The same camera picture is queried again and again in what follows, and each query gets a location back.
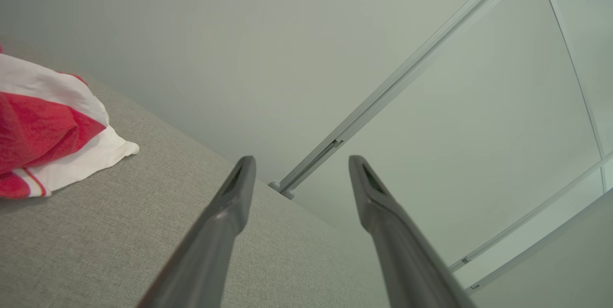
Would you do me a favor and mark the grey partition post with round feet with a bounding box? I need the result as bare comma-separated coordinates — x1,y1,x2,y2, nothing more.
268,0,544,201

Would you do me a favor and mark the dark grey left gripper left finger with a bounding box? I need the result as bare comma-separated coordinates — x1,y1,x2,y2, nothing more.
138,156,257,308

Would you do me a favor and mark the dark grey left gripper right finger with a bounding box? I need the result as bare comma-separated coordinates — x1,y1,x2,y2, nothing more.
349,155,476,308

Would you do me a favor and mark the red white basketball jersey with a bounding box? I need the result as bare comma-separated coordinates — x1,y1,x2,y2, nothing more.
0,45,140,199

